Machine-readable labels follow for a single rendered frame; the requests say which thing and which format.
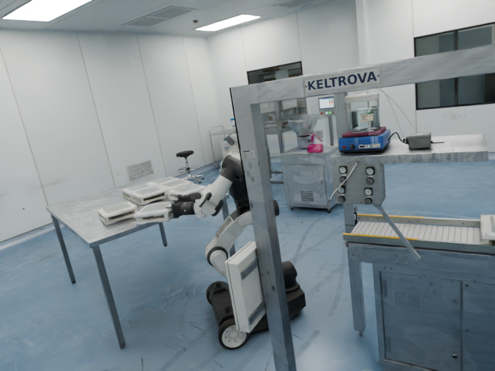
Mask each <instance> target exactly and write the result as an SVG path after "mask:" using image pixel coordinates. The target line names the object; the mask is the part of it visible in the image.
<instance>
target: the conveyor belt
mask: <svg viewBox="0 0 495 371"><path fill-rule="evenodd" d="M394 224H395V225H396V226H397V228H398V229H399V230H400V231H401V233H402V234H403V235H404V237H405V238H415V239H428V240H438V241H458V242H468V243H478V244H481V237H480V228H477V227H451V226H437V225H411V224H397V223H394ZM351 233H355V234H365V235H375V236H395V237H398V235H397V234H396V232H395V231H394V230H393V228H392V227H391V226H390V225H389V223H384V222H358V223H357V225H356V226H355V228H354V229H353V230H352V231H351ZM346 242H347V241H345V242H344V245H345V243H346ZM352 242H355V243H357V242H360V243H369V244H379V243H370V242H361V241H352ZM386 245H395V246H404V247H406V246H405V245H396V244H386ZM345 247H346V245H345ZM412 247H414V246H412ZM346 248H347V247H346ZM420 248H430V249H439V250H449V249H440V248H431V247H420ZM347 249H348V248H347ZM455 251H464V252H475V251H466V250H455ZM481 253H490V254H495V253H492V252H481Z"/></svg>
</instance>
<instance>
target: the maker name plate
mask: <svg viewBox="0 0 495 371"><path fill-rule="evenodd" d="M303 83H304V90H305V94H311V93H321V92H327V91H337V90H343V89H349V88H359V87H365V86H371V85H380V84H381V83H382V81H381V69H380V67H375V68H367V69H361V70H356V71H348V72H343V73H338V74H330V75H324V76H319V77H311V78H306V79H304V80H303Z"/></svg>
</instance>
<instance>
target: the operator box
mask: <svg viewBox="0 0 495 371"><path fill-rule="evenodd" d="M225 270H226V275H227V279H228V286H229V291H230V295H231V302H232V307H233V311H234V319H235V323H236V330H237V331H242V332H248V333H250V332H251V331H252V330H253V328H254V327H255V326H256V324H257V323H258V322H259V320H260V319H261V318H262V317H263V316H264V315H265V314H266V307H265V302H264V293H263V288H262V283H261V274H260V269H259V260H258V256H257V250H256V243H255V242H254V241H249V242H248V243H247V244H246V245H245V246H244V247H243V248H242V249H240V250H239V251H238V252H236V253H235V254H234V255H233V256H231V257H230V258H229V259H228V260H227V261H226V262H225Z"/></svg>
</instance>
